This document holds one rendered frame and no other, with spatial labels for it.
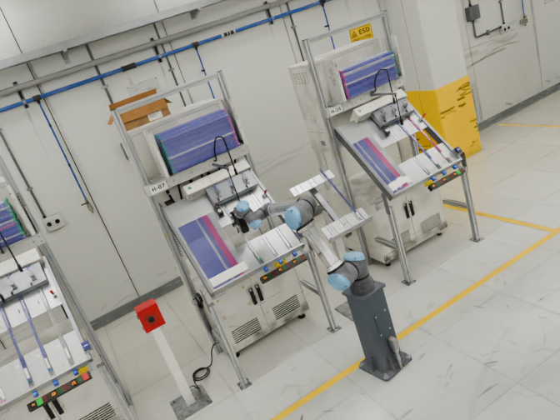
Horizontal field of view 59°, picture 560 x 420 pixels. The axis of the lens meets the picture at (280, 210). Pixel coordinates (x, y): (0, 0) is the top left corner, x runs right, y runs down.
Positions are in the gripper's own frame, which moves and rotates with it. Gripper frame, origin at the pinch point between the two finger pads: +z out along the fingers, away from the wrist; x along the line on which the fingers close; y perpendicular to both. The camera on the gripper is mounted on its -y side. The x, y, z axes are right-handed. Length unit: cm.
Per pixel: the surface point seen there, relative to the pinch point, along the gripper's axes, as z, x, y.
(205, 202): 7.4, 9.4, 26.0
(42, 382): -9, 140, -32
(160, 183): -3, 32, 48
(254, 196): 4.6, -22.5, 14.6
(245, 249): -3.3, 4.0, -17.2
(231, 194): 0.1, -7.2, 21.5
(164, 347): 18, 75, -45
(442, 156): -5, -165, -23
